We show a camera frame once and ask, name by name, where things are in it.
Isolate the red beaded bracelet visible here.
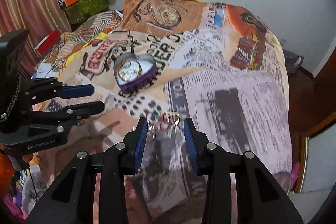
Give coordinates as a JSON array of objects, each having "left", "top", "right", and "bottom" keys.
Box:
[{"left": 144, "top": 110, "right": 174, "bottom": 132}]

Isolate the red box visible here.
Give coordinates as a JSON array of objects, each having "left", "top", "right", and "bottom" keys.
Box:
[{"left": 35, "top": 30, "right": 60, "bottom": 56}]

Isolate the yellow cloth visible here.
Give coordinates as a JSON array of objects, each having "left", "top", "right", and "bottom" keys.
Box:
[{"left": 64, "top": 32, "right": 108, "bottom": 68}]

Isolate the heart-shaped purple tin box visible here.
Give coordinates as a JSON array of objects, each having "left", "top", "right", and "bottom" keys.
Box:
[{"left": 113, "top": 52, "right": 158, "bottom": 94}]

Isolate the striped red curtain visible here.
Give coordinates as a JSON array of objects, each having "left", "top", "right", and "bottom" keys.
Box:
[{"left": 1, "top": 0, "right": 71, "bottom": 79}]

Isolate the gold bangle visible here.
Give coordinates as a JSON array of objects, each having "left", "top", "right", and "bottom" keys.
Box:
[{"left": 117, "top": 59, "right": 142, "bottom": 82}]

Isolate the brown wooden door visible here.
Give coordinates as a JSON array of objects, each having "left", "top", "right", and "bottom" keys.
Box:
[{"left": 289, "top": 52, "right": 335, "bottom": 193}]

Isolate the patchwork print bed cover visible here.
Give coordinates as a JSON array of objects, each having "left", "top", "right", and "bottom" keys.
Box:
[{"left": 33, "top": 0, "right": 292, "bottom": 223}]

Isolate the dark bag on floor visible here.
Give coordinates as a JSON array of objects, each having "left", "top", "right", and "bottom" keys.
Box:
[{"left": 283, "top": 50, "right": 304, "bottom": 75}]

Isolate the gold ring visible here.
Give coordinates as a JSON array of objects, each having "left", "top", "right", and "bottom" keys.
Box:
[{"left": 168, "top": 111, "right": 181, "bottom": 126}]

